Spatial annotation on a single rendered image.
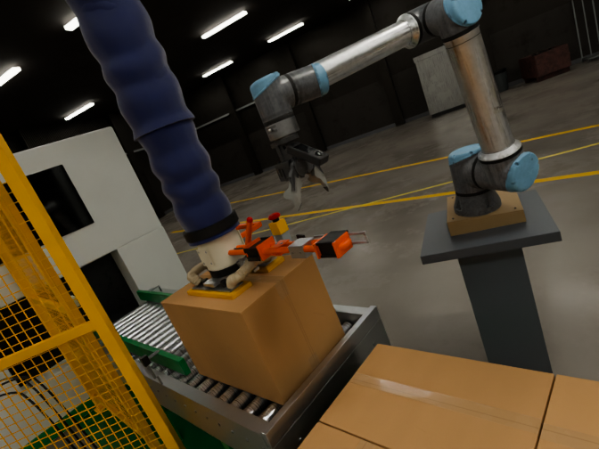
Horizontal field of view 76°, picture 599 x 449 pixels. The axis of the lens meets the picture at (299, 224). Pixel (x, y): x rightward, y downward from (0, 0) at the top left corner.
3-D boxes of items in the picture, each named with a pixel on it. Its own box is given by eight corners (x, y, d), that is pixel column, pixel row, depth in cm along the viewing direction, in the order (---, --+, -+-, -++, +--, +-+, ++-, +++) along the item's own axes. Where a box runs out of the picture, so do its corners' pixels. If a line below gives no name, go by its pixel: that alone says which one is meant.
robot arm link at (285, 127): (300, 112, 106) (277, 121, 100) (307, 129, 107) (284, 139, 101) (279, 121, 113) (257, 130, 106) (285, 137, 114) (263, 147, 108)
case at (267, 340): (199, 374, 178) (160, 302, 168) (258, 322, 204) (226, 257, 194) (285, 407, 135) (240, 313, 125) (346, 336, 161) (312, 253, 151)
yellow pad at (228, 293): (188, 295, 162) (183, 285, 161) (206, 282, 169) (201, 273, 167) (233, 300, 138) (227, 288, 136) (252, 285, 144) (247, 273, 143)
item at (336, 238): (317, 259, 114) (311, 244, 113) (332, 247, 119) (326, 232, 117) (339, 258, 108) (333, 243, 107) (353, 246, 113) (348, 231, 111)
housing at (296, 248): (291, 259, 124) (285, 247, 123) (304, 248, 128) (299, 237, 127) (306, 258, 119) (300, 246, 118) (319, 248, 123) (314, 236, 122)
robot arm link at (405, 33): (420, 5, 140) (263, 80, 122) (445, -7, 128) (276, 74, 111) (429, 37, 144) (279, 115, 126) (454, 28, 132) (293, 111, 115)
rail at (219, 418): (83, 358, 291) (69, 338, 286) (90, 354, 294) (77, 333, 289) (283, 480, 125) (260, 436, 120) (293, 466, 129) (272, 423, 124)
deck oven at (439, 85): (479, 98, 1160) (463, 37, 1115) (480, 102, 1068) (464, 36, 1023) (431, 114, 1224) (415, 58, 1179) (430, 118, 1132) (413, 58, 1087)
